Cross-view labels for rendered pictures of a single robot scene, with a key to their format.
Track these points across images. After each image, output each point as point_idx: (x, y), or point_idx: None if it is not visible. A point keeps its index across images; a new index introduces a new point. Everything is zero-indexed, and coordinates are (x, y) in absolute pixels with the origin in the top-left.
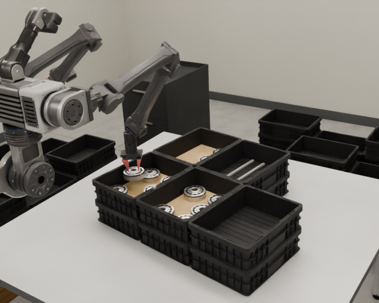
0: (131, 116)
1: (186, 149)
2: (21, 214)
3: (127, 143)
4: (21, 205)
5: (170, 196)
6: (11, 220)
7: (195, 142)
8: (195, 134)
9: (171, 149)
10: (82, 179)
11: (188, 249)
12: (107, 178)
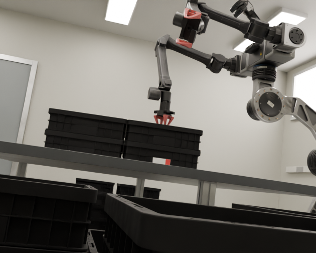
0: (170, 79)
1: (73, 129)
2: (263, 178)
3: (170, 102)
4: None
5: None
6: (277, 180)
7: (59, 124)
8: (59, 115)
9: (100, 123)
10: (163, 164)
11: None
12: (185, 132)
